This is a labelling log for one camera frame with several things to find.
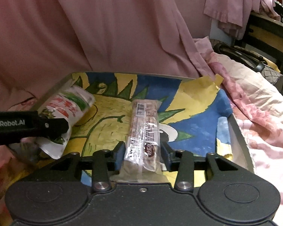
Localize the pink white nougat bar pack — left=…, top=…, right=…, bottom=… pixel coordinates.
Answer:
left=110, top=99, right=168, bottom=183

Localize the green white vegetable snack pouch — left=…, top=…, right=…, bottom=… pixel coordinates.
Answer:
left=35, top=85, right=95, bottom=159

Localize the painted cardboard box tray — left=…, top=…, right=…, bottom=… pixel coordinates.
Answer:
left=29, top=71, right=255, bottom=189

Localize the pink draped curtain sheet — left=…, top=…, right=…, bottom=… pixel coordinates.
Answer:
left=0, top=0, right=213, bottom=107

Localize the floral pink bedsheet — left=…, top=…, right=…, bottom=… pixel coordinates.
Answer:
left=0, top=38, right=283, bottom=225

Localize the black handbag beside bed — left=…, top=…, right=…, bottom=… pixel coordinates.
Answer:
left=213, top=42, right=283, bottom=86

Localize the dark wooden desk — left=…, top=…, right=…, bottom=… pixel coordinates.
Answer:
left=234, top=12, right=283, bottom=75

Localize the hanging pink cloth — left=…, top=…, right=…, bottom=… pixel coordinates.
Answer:
left=203, top=0, right=280, bottom=40

